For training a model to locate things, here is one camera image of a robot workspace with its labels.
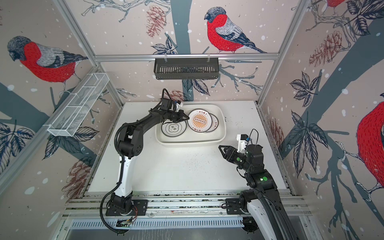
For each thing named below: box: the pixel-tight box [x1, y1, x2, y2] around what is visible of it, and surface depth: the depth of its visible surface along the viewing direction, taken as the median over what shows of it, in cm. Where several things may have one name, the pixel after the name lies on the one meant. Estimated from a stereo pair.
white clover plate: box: [161, 120, 187, 137], surface depth 105 cm
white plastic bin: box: [155, 103, 227, 147], surface depth 100 cm
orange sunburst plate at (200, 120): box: [187, 108, 213, 133], surface depth 103 cm
